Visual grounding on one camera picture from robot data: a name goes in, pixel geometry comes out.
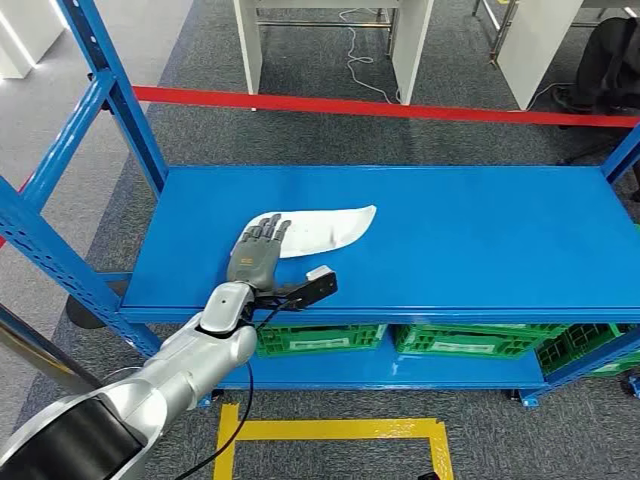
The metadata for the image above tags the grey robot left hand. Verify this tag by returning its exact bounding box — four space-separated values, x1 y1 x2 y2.
226 212 294 294

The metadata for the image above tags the white curved panel part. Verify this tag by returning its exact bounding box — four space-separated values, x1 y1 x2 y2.
235 204 377 260

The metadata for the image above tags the blue steel shelf rack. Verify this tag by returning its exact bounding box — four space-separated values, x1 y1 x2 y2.
0 0 640 409

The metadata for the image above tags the green plastic folding crate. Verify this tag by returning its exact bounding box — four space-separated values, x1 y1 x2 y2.
254 323 389 359
589 349 640 379
392 323 568 361
534 323 640 376

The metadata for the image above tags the red barrier belt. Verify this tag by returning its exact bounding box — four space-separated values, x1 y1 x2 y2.
132 86 640 129

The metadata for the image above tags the yellow tape square outline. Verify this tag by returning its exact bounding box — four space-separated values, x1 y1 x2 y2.
212 402 455 480

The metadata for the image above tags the white desk with metal bars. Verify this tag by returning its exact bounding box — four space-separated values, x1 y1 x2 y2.
472 0 640 111
232 0 436 106

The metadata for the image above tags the white cabinet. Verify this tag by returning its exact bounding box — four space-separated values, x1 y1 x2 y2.
0 0 69 81

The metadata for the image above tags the person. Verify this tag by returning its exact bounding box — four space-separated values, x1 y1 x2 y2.
552 16 640 114

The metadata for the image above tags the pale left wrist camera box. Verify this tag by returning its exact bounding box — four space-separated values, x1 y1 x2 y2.
256 264 339 313

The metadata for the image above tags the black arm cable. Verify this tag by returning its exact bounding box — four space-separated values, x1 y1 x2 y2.
174 298 303 480

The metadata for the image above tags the white floor cable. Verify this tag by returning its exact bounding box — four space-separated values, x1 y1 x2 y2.
527 80 576 111
339 7 401 105

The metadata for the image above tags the chrome stanchion post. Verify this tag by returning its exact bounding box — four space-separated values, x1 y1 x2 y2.
0 301 143 399

